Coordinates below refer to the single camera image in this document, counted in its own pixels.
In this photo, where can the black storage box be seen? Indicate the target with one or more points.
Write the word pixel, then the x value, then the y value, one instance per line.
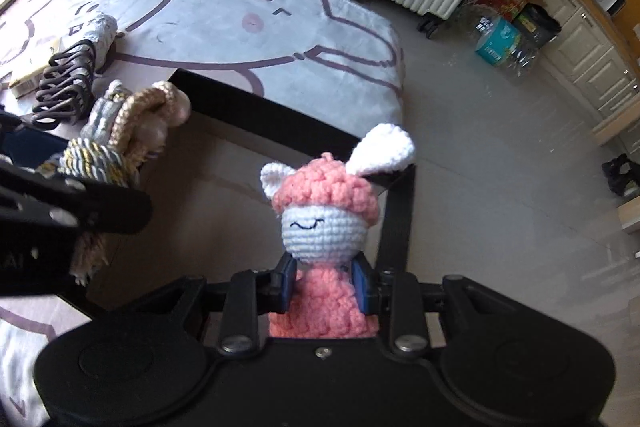
pixel 235 187

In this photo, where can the bear printed blanket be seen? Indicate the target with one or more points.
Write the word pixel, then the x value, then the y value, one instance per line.
pixel 210 22

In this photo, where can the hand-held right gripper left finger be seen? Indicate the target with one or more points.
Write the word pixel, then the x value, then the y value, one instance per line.
pixel 284 284

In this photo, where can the pink white crochet bunny doll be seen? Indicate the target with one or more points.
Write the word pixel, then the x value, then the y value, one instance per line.
pixel 325 227

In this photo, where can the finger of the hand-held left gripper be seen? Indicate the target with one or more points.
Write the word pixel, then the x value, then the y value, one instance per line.
pixel 105 211
pixel 27 142

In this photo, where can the white cabinets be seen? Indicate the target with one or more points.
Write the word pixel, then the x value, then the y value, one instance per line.
pixel 600 57

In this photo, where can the pack of water bottles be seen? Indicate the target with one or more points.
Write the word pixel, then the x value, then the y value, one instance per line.
pixel 497 42

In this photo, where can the black bin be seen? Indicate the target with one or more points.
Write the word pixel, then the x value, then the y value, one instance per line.
pixel 540 24

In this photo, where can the yellow tissue packet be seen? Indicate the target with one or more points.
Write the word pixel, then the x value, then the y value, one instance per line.
pixel 30 72

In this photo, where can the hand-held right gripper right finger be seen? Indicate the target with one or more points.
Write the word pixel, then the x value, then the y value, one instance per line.
pixel 362 289

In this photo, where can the silver grey cloth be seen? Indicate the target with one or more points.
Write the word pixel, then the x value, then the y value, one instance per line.
pixel 100 34

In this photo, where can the black shoes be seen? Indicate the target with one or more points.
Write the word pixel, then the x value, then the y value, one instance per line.
pixel 622 174

